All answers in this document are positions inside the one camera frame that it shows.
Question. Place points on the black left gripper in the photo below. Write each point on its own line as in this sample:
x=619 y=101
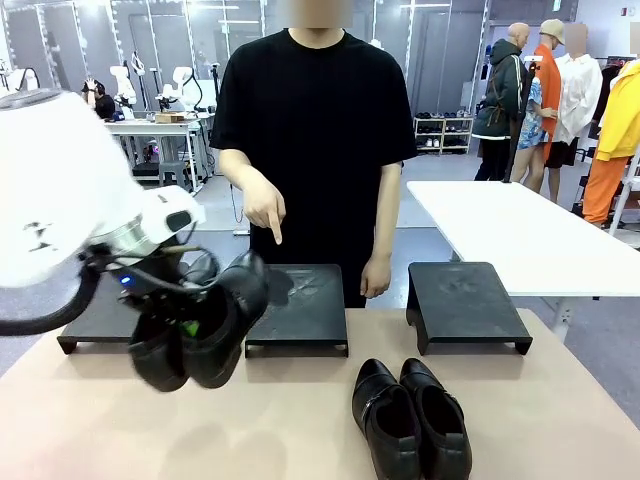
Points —
x=165 y=280

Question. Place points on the black leather lace-up shoe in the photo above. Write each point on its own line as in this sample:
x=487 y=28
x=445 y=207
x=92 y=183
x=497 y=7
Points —
x=225 y=325
x=157 y=357

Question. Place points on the person right forearm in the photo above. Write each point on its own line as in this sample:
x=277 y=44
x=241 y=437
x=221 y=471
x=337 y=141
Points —
x=240 y=167

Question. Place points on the person left forearm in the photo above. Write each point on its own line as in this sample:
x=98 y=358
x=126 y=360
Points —
x=386 y=210

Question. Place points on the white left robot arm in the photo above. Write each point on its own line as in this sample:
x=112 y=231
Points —
x=60 y=175

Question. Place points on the black metal shoe stand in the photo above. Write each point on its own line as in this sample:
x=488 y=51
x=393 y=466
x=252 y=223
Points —
x=95 y=325
x=465 y=305
x=305 y=305

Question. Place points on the person torso black t-shirt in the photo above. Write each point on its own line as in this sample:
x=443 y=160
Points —
x=315 y=150

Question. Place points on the seated person black shirt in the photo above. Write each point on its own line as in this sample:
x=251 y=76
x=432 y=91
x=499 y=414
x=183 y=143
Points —
x=102 y=102

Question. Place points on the person right hand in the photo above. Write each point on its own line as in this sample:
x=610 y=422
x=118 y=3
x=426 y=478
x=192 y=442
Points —
x=262 y=205

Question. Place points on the person left hand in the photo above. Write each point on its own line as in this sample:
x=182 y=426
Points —
x=376 y=277

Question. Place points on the grey plastic stool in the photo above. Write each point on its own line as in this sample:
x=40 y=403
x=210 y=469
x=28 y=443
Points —
x=175 y=173

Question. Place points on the white background workbench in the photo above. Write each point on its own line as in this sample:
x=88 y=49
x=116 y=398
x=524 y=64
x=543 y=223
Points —
x=150 y=127

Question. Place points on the cardboard box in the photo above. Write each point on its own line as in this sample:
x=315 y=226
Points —
x=170 y=118

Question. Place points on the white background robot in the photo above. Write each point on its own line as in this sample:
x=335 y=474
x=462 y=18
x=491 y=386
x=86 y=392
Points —
x=180 y=90
x=124 y=90

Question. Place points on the black leather loafer shoe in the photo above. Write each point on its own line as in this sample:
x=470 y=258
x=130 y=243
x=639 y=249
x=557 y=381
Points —
x=385 y=425
x=442 y=430

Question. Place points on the wooden shoe rack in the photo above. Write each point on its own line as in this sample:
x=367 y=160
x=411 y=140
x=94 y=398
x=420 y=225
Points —
x=444 y=134

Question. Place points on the white side table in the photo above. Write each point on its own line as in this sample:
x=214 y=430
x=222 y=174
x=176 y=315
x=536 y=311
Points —
x=525 y=235

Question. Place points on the mannequin in dark green jacket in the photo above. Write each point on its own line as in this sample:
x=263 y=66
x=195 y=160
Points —
x=502 y=95

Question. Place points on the mannequin in blue floral shirt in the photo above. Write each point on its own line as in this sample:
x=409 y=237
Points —
x=530 y=115

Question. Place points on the mannequin in orange shirt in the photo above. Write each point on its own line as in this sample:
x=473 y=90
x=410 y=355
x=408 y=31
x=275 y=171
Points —
x=547 y=80

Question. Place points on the figure in white shirt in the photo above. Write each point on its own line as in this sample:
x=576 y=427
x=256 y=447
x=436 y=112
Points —
x=580 y=100

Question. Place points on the mannequin in yellow hoodie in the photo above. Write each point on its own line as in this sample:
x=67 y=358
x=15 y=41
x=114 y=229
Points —
x=617 y=135

